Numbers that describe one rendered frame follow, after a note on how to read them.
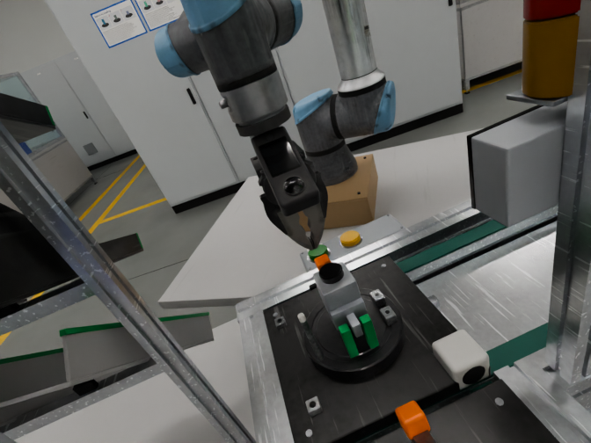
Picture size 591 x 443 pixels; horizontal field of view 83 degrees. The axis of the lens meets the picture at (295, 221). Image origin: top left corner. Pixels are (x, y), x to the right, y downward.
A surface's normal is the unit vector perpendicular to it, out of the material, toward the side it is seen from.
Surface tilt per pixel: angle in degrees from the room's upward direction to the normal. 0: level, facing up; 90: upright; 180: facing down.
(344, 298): 90
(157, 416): 0
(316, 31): 90
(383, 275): 0
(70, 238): 90
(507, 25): 90
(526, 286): 0
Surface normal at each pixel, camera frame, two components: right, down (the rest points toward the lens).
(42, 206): 0.25, 0.44
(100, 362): 0.94, -0.32
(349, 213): -0.24, 0.58
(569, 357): -0.92, 0.40
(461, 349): -0.32, -0.81
